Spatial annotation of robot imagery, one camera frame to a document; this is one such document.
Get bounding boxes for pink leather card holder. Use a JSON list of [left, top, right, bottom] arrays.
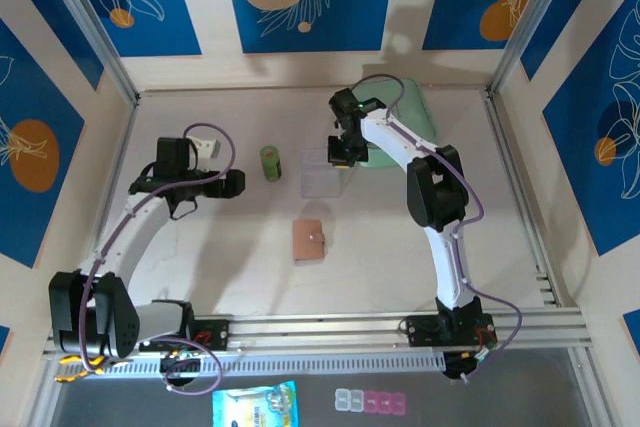
[[292, 219, 327, 264]]

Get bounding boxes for clear plastic tray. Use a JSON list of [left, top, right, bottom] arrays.
[[299, 147, 347, 199]]

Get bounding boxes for green cylindrical container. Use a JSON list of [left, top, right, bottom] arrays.
[[258, 144, 284, 184]]

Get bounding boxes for mint green zip pouch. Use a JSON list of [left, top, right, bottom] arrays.
[[349, 77, 439, 169]]

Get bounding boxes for blue snack packet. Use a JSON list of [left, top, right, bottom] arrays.
[[211, 380, 302, 427]]

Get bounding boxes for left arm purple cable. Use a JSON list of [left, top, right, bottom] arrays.
[[77, 122, 237, 395]]

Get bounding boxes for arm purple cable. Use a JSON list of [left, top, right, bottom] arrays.
[[77, 122, 237, 395], [349, 74, 524, 385]]

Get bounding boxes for aluminium side rail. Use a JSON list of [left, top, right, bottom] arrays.
[[482, 88, 561, 309], [73, 96, 141, 321]]

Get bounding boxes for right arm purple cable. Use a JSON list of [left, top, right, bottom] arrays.
[[349, 74, 524, 385]]

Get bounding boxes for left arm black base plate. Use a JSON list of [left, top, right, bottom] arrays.
[[138, 316, 232, 354]]

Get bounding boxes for aluminium frame post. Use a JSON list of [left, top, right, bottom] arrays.
[[35, 0, 142, 106], [491, 0, 577, 98]]

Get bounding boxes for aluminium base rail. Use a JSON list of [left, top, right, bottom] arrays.
[[42, 307, 595, 356]]

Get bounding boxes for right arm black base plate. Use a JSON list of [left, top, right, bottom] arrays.
[[403, 313, 497, 349]]

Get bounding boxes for grey slotted cable duct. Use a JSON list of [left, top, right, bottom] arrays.
[[107, 350, 447, 382]]

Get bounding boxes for yellow handled pliers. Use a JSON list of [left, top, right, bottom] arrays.
[[54, 354, 109, 384]]

